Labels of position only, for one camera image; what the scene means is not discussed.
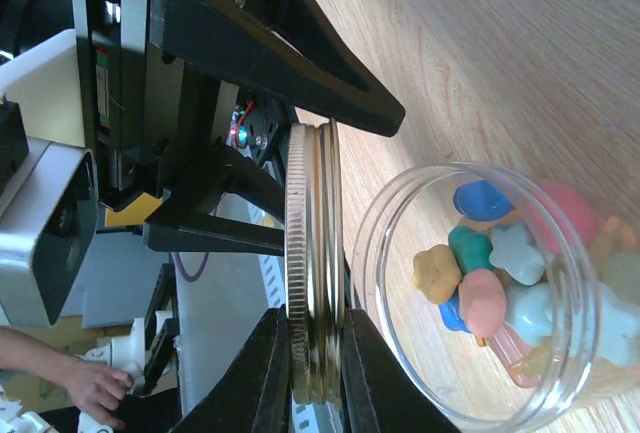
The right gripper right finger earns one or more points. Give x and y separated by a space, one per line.
378 396

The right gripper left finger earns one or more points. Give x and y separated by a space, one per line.
254 395

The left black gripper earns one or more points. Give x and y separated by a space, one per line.
148 113

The white jar lid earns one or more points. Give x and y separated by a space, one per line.
314 263

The clear plastic jar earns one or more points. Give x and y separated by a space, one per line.
507 301

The person's forearm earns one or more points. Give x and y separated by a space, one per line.
23 353

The person's hand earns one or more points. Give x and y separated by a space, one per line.
97 390

